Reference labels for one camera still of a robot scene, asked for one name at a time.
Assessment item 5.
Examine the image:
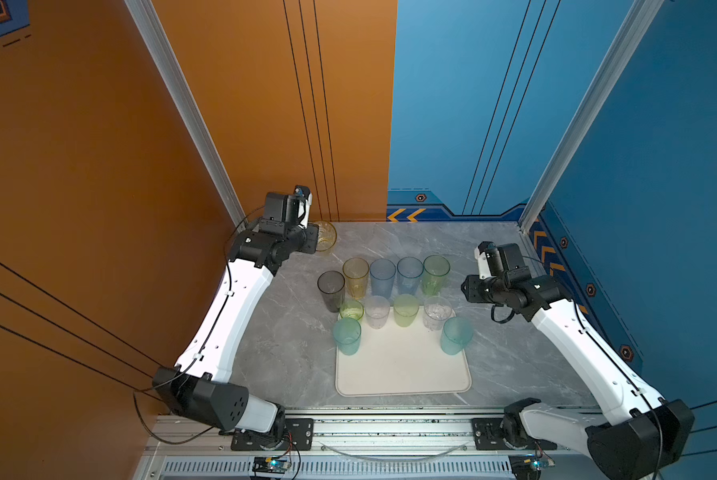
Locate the left green circuit board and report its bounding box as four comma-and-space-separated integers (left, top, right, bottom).
252, 457, 294, 479

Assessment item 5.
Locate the blue tall cup right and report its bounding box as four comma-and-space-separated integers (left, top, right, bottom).
397, 256, 425, 295

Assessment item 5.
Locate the green circuit board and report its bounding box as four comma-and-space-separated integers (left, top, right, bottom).
252, 457, 294, 479
509, 456, 556, 480

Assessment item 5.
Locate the green tall cup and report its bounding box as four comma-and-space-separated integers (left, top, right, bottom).
421, 255, 451, 296

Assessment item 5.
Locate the right aluminium corner post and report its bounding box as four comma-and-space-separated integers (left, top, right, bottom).
519, 0, 664, 234

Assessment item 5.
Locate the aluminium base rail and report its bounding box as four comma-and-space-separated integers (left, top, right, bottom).
133, 407, 604, 479

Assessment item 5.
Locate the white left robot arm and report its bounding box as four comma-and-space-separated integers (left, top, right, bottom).
150, 185, 318, 447

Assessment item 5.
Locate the aluminium corner post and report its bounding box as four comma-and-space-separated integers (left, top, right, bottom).
519, 0, 664, 234
124, 0, 248, 225

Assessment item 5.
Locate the grey smoky tall cup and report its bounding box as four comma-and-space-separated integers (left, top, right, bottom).
316, 270, 346, 313

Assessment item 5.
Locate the left aluminium corner post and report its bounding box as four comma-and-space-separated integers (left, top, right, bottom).
124, 0, 248, 225

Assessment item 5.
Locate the teal tall cup front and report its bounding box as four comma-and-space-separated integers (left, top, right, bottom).
440, 316, 474, 355

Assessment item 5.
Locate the clear faceted small cup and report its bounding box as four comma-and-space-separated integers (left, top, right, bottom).
424, 296, 455, 331

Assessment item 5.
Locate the yellow tall cup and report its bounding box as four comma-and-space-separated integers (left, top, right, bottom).
342, 257, 370, 300

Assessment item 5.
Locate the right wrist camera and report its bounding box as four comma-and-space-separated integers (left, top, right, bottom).
475, 245, 493, 280

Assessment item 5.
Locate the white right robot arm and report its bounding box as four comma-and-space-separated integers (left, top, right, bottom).
461, 241, 695, 479

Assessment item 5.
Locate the small green cup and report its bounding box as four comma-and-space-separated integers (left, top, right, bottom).
340, 299, 365, 321
394, 294, 420, 328

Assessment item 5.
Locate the clear tube on rail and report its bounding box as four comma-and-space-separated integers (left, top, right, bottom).
320, 443, 468, 463

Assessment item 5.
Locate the amber tall cup back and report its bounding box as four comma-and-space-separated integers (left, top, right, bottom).
314, 220, 338, 253

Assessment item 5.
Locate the white rectangular tray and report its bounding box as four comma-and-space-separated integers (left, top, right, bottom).
336, 312, 472, 397

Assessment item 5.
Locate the teal tall cup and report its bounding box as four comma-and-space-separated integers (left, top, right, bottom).
440, 316, 474, 355
332, 318, 362, 356

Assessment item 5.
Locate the right green circuit board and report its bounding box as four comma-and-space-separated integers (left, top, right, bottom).
509, 456, 556, 480

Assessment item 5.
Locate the blue tall cup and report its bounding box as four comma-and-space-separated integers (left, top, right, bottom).
370, 258, 397, 299
397, 256, 425, 295

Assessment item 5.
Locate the teal tall cup back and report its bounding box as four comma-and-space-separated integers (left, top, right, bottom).
332, 318, 362, 356

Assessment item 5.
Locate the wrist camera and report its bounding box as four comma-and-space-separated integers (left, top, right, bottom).
294, 185, 312, 229
475, 245, 493, 280

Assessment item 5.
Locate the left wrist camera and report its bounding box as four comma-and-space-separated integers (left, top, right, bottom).
294, 185, 312, 229

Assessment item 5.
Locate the clear dimpled small cup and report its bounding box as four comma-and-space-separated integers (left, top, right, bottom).
364, 295, 391, 330

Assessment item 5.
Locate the blue tall cup left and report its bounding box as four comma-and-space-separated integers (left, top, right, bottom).
370, 258, 397, 299

